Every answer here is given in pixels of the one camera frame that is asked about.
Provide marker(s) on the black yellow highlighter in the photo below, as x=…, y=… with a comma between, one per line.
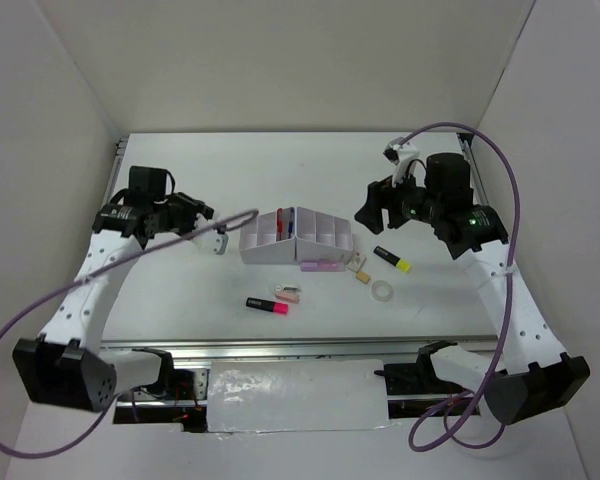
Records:
x=392, y=259

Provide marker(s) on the black pink highlighter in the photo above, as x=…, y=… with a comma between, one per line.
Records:
x=267, y=306

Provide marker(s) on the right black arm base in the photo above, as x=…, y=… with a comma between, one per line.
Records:
x=411, y=385

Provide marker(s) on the white divided organizer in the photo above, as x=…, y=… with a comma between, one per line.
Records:
x=322, y=237
x=258, y=245

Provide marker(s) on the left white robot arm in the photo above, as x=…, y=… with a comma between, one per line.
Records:
x=64, y=365

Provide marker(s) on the red pen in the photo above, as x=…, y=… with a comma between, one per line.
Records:
x=279, y=224

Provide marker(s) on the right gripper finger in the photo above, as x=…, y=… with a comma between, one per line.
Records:
x=374, y=197
x=370, y=216

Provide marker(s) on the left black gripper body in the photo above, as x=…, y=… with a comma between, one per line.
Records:
x=179, y=215

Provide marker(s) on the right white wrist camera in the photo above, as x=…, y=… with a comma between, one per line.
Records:
x=401, y=154

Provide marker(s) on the right white divided organizer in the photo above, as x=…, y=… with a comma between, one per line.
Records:
x=322, y=237

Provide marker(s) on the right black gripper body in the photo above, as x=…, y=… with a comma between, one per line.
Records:
x=413, y=202

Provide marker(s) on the left white divided organizer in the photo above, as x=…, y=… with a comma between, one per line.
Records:
x=258, y=245

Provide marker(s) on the blue gel pen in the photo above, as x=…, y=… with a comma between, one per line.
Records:
x=290, y=222

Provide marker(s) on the clear tape roll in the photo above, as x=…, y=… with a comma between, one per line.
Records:
x=382, y=291

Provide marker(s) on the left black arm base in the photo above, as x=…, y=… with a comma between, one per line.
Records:
x=180, y=385

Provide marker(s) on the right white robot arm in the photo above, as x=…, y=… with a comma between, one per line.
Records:
x=534, y=373

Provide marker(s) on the tan eraser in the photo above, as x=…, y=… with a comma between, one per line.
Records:
x=363, y=277

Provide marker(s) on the white staples box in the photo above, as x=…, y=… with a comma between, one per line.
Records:
x=356, y=262

